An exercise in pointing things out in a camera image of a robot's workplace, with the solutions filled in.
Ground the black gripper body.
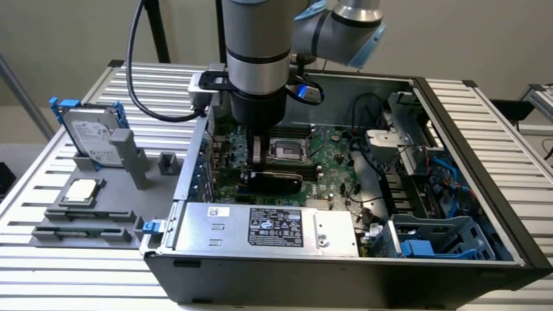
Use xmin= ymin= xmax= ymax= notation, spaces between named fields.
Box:
xmin=230 ymin=89 xmax=290 ymax=137

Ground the black RAM slot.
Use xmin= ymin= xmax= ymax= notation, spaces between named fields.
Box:
xmin=265 ymin=163 xmax=324 ymax=183
xmin=272 ymin=126 xmax=314 ymax=137

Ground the CPU socket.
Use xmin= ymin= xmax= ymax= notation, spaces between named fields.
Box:
xmin=270 ymin=137 xmax=314 ymax=161

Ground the blue-lit USB plug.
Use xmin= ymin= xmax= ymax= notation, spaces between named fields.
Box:
xmin=296 ymin=82 xmax=327 ymax=105

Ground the green motherboard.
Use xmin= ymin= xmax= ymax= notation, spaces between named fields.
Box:
xmin=207 ymin=119 xmax=383 ymax=215

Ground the silver chipset heatsink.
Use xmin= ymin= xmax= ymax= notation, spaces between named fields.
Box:
xmin=307 ymin=198 xmax=336 ymax=212

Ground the silver power supply unit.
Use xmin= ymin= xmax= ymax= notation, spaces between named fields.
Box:
xmin=171 ymin=202 xmax=363 ymax=259

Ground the metal drive cage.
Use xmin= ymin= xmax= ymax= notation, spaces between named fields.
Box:
xmin=366 ymin=91 xmax=450 ymax=178

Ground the blue case latch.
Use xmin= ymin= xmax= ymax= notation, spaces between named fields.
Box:
xmin=142 ymin=219 xmax=167 ymax=235

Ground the black tripod pole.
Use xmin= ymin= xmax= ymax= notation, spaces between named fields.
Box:
xmin=143 ymin=0 xmax=173 ymax=64

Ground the grey parts rack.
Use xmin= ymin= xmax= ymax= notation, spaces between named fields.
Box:
xmin=31 ymin=128 xmax=189 ymax=251

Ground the silver hard disk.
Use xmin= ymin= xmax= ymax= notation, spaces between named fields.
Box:
xmin=63 ymin=108 xmax=127 ymax=168

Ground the black open PC case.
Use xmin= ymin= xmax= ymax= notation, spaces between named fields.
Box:
xmin=142 ymin=66 xmax=553 ymax=306

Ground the silver CPU chip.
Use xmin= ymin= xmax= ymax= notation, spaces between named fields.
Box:
xmin=63 ymin=179 xmax=101 ymax=204

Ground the green RAM stick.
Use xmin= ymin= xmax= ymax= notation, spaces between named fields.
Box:
xmin=37 ymin=227 xmax=126 ymax=238

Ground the grey-blue plastic disk bay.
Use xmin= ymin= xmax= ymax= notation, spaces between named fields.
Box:
xmin=372 ymin=214 xmax=499 ymax=261

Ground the dark box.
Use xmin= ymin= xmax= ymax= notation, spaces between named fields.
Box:
xmin=0 ymin=163 xmax=18 ymax=196

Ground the black box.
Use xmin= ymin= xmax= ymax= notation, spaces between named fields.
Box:
xmin=490 ymin=99 xmax=535 ymax=122

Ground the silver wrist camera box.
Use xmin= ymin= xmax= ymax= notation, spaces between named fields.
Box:
xmin=189 ymin=63 xmax=238 ymax=111

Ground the black wire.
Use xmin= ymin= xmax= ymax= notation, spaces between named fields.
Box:
xmin=351 ymin=93 xmax=387 ymax=137

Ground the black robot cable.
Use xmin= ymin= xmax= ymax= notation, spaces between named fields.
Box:
xmin=125 ymin=0 xmax=211 ymax=123

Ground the blue disk carrier frame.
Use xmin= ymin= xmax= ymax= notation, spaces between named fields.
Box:
xmin=49 ymin=97 xmax=133 ymax=170

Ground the blue wire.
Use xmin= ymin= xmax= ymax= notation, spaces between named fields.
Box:
xmin=424 ymin=154 xmax=471 ymax=225

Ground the grey metal post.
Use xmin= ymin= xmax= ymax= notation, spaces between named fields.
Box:
xmin=0 ymin=52 xmax=57 ymax=142

